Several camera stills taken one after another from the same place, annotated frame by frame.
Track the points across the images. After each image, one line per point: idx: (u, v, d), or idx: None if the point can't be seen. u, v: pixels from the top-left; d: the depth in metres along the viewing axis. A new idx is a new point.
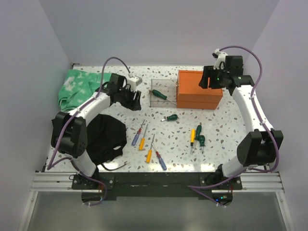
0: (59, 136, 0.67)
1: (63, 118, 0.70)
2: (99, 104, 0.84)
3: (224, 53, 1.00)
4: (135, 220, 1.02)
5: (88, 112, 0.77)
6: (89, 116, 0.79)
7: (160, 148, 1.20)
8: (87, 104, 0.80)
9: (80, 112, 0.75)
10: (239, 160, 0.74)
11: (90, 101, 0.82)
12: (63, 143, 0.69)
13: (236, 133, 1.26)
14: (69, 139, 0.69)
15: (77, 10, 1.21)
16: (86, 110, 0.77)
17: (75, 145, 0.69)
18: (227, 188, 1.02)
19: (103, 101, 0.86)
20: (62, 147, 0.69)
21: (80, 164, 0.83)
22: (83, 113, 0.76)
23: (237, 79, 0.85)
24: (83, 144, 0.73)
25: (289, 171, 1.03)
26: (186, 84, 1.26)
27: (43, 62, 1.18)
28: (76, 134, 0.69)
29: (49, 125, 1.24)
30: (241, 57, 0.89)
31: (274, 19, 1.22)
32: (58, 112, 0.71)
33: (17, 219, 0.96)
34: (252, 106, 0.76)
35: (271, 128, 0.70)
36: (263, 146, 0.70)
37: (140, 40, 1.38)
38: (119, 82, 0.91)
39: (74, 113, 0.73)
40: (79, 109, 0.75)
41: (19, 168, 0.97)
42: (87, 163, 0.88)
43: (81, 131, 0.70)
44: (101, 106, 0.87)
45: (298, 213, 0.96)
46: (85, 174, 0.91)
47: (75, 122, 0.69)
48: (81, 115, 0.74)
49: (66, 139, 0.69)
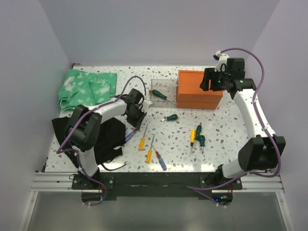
0: (74, 127, 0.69)
1: (82, 111, 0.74)
2: (116, 108, 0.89)
3: (225, 55, 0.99)
4: (135, 220, 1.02)
5: (106, 111, 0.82)
6: (104, 116, 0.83)
7: (160, 148, 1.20)
8: (107, 104, 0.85)
9: (98, 109, 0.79)
10: (241, 164, 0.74)
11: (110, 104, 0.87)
12: (75, 134, 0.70)
13: (236, 133, 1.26)
14: (82, 132, 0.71)
15: (78, 10, 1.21)
16: (103, 109, 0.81)
17: (85, 138, 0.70)
18: (227, 187, 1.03)
19: (119, 107, 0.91)
20: (73, 138, 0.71)
21: (84, 160, 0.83)
22: (101, 111, 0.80)
23: (238, 82, 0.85)
24: (93, 140, 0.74)
25: (289, 171, 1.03)
26: (187, 85, 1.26)
27: (43, 62, 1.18)
28: (90, 127, 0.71)
29: (49, 125, 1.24)
30: (242, 59, 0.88)
31: (274, 19, 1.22)
32: (79, 105, 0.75)
33: (17, 219, 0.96)
34: (255, 111, 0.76)
35: (273, 134, 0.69)
36: (264, 151, 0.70)
37: (141, 41, 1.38)
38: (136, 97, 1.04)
39: (93, 108, 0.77)
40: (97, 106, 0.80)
41: (19, 168, 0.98)
42: (89, 162, 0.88)
43: (96, 126, 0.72)
44: (117, 111, 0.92)
45: (299, 213, 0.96)
46: (86, 173, 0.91)
47: (92, 117, 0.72)
48: (98, 112, 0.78)
49: (79, 131, 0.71)
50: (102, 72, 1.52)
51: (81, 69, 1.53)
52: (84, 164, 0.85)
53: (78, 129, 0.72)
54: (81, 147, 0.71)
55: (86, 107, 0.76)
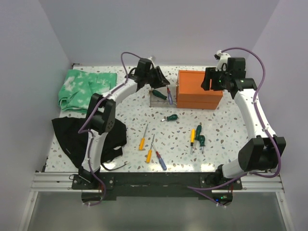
0: (92, 113, 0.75)
1: (97, 99, 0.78)
2: (127, 89, 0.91)
3: (226, 55, 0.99)
4: (135, 220, 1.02)
5: (118, 96, 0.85)
6: (117, 100, 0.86)
7: (160, 148, 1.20)
8: (118, 89, 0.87)
9: (111, 95, 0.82)
10: (241, 164, 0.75)
11: (121, 87, 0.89)
12: (95, 120, 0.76)
13: (236, 133, 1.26)
14: (100, 118, 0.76)
15: (78, 10, 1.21)
16: (116, 95, 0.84)
17: (104, 123, 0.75)
18: (227, 187, 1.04)
19: (130, 88, 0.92)
20: (93, 123, 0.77)
21: (95, 150, 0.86)
22: (114, 96, 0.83)
23: (239, 82, 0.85)
24: (111, 123, 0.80)
25: (289, 171, 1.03)
26: (187, 84, 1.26)
27: (43, 61, 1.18)
28: (106, 114, 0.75)
29: (49, 125, 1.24)
30: (243, 59, 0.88)
31: (274, 19, 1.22)
32: (95, 93, 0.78)
33: (17, 219, 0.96)
34: (256, 111, 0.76)
35: (273, 134, 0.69)
36: (265, 151, 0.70)
37: (141, 40, 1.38)
38: (146, 68, 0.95)
39: (107, 96, 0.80)
40: (110, 92, 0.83)
41: (19, 167, 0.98)
42: (96, 157, 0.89)
43: (111, 112, 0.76)
44: (129, 92, 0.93)
45: (299, 213, 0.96)
46: (92, 167, 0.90)
47: (108, 103, 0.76)
48: (112, 98, 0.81)
49: (97, 117, 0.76)
50: (102, 72, 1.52)
51: (81, 69, 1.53)
52: (92, 156, 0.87)
53: (96, 114, 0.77)
54: (99, 131, 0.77)
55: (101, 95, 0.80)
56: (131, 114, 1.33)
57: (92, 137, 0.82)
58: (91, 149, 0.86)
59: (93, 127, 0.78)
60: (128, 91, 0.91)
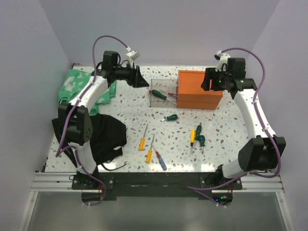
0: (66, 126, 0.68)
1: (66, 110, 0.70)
2: (97, 89, 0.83)
3: (226, 55, 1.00)
4: (135, 220, 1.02)
5: (88, 99, 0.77)
6: (89, 104, 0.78)
7: (160, 148, 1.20)
8: (86, 90, 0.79)
9: (81, 101, 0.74)
10: (241, 164, 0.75)
11: (89, 88, 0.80)
12: (70, 132, 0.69)
13: (236, 133, 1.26)
14: (75, 128, 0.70)
15: (77, 10, 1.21)
16: (86, 98, 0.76)
17: (82, 133, 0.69)
18: (227, 187, 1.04)
19: (100, 86, 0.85)
20: (70, 135, 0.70)
21: (83, 158, 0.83)
22: (84, 101, 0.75)
23: (239, 82, 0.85)
24: (89, 130, 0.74)
25: (289, 171, 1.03)
26: (187, 84, 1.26)
27: (43, 61, 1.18)
28: (81, 123, 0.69)
29: (49, 125, 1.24)
30: (243, 59, 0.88)
31: (274, 19, 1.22)
32: (61, 104, 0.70)
33: (17, 219, 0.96)
34: (256, 111, 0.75)
35: (273, 134, 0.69)
36: (264, 151, 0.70)
37: (141, 40, 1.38)
38: (112, 60, 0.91)
39: (75, 103, 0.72)
40: (79, 97, 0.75)
41: (19, 168, 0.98)
42: (88, 160, 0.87)
43: (85, 120, 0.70)
44: (99, 91, 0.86)
45: (299, 213, 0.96)
46: (87, 171, 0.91)
47: (78, 111, 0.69)
48: (83, 104, 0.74)
49: (73, 128, 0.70)
50: None
51: (81, 69, 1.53)
52: (83, 162, 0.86)
53: (70, 125, 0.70)
54: (79, 141, 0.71)
55: (69, 103, 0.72)
56: (132, 115, 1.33)
57: (75, 148, 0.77)
58: (79, 158, 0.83)
59: (70, 140, 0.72)
60: (98, 91, 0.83)
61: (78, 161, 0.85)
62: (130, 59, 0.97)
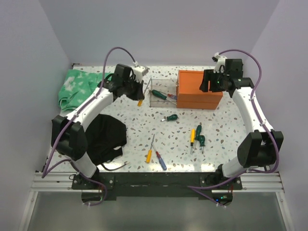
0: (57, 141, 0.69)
1: (60, 123, 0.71)
2: (100, 102, 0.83)
3: (224, 57, 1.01)
4: (135, 220, 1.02)
5: (87, 115, 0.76)
6: (88, 119, 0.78)
7: (160, 148, 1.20)
8: (86, 105, 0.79)
9: (78, 116, 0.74)
10: (240, 160, 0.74)
11: (89, 103, 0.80)
12: (62, 146, 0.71)
13: (236, 133, 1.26)
14: (68, 144, 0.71)
15: (77, 10, 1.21)
16: (84, 113, 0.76)
17: (73, 150, 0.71)
18: (227, 187, 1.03)
19: (103, 100, 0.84)
20: (61, 149, 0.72)
21: (80, 166, 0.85)
22: (81, 117, 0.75)
23: (237, 81, 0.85)
24: (83, 147, 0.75)
25: (289, 172, 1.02)
26: (186, 83, 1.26)
27: (43, 61, 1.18)
28: (73, 140, 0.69)
29: (49, 125, 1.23)
30: (240, 60, 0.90)
31: (274, 19, 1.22)
32: (57, 116, 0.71)
33: (17, 219, 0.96)
34: (252, 107, 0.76)
35: (271, 129, 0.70)
36: (263, 147, 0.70)
37: (140, 40, 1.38)
38: (123, 75, 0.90)
39: (72, 118, 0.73)
40: (76, 112, 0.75)
41: (19, 168, 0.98)
42: (87, 165, 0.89)
43: (78, 138, 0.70)
44: (102, 105, 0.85)
45: (299, 213, 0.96)
46: (84, 175, 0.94)
47: (72, 128, 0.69)
48: (79, 120, 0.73)
49: (65, 142, 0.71)
50: (102, 72, 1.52)
51: (81, 69, 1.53)
52: (81, 169, 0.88)
53: (64, 140, 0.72)
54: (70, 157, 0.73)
55: (65, 116, 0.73)
56: (131, 115, 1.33)
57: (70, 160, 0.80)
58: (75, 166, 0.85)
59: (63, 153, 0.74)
60: (100, 105, 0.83)
61: (76, 168, 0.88)
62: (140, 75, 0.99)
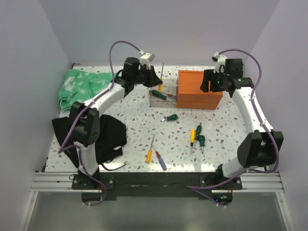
0: (73, 125, 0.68)
1: (78, 109, 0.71)
2: (114, 95, 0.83)
3: (224, 57, 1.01)
4: (135, 220, 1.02)
5: (102, 104, 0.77)
6: (102, 109, 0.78)
7: (160, 148, 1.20)
8: (102, 95, 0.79)
9: (94, 104, 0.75)
10: (240, 160, 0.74)
11: (105, 93, 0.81)
12: (76, 132, 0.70)
13: (236, 133, 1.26)
14: (83, 128, 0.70)
15: (77, 10, 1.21)
16: (100, 102, 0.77)
17: (87, 134, 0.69)
18: (227, 187, 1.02)
19: (118, 94, 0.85)
20: (75, 134, 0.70)
21: (86, 158, 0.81)
22: (97, 105, 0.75)
23: (237, 81, 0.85)
24: (96, 134, 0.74)
25: (289, 172, 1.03)
26: (186, 83, 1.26)
27: (43, 61, 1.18)
28: (89, 124, 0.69)
29: (49, 125, 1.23)
30: (240, 60, 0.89)
31: (274, 19, 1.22)
32: (75, 102, 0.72)
33: (17, 219, 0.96)
34: (252, 107, 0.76)
35: (271, 129, 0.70)
36: (263, 147, 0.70)
37: (140, 41, 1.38)
38: (133, 70, 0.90)
39: (88, 104, 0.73)
40: (93, 100, 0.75)
41: (19, 168, 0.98)
42: (91, 160, 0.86)
43: (94, 122, 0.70)
44: (115, 98, 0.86)
45: (299, 214, 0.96)
46: (88, 172, 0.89)
47: (89, 113, 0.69)
48: (95, 107, 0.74)
49: (79, 127, 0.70)
50: (102, 72, 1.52)
51: (81, 69, 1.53)
52: (85, 163, 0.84)
53: (78, 125, 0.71)
54: (83, 142, 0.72)
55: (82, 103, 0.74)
56: (131, 115, 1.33)
57: (78, 149, 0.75)
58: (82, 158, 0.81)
59: (76, 139, 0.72)
60: (114, 97, 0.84)
61: (80, 162, 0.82)
62: (147, 61, 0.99)
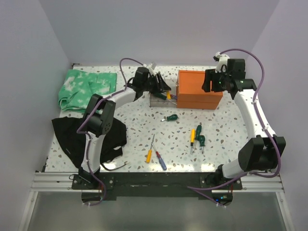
0: (91, 113, 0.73)
1: (97, 99, 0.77)
2: (126, 96, 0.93)
3: (225, 56, 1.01)
4: (135, 220, 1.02)
5: (118, 99, 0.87)
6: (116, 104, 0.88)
7: (160, 148, 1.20)
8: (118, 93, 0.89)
9: (111, 97, 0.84)
10: (241, 164, 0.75)
11: (121, 92, 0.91)
12: (92, 121, 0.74)
13: (236, 133, 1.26)
14: (98, 118, 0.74)
15: (77, 10, 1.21)
16: (116, 97, 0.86)
17: (102, 123, 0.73)
18: (227, 187, 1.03)
19: (129, 95, 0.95)
20: (90, 123, 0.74)
21: (93, 152, 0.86)
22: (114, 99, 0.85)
23: (239, 83, 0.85)
24: (109, 126, 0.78)
25: (289, 172, 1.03)
26: (186, 84, 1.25)
27: (44, 61, 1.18)
28: (106, 114, 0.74)
29: (49, 125, 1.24)
30: (242, 60, 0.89)
31: (274, 19, 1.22)
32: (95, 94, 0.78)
33: (17, 219, 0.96)
34: (254, 110, 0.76)
35: (273, 134, 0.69)
36: (264, 152, 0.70)
37: (140, 40, 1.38)
38: (143, 78, 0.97)
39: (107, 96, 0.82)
40: (110, 95, 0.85)
41: (19, 168, 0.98)
42: (96, 158, 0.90)
43: (111, 113, 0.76)
44: (126, 99, 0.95)
45: (300, 214, 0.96)
46: (93, 168, 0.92)
47: (108, 104, 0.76)
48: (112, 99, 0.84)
49: (95, 117, 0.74)
50: (102, 72, 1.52)
51: (81, 69, 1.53)
52: (91, 158, 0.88)
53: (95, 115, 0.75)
54: (97, 132, 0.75)
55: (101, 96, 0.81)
56: (131, 115, 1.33)
57: (90, 139, 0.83)
58: (90, 151, 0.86)
59: (90, 129, 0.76)
60: (126, 98, 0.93)
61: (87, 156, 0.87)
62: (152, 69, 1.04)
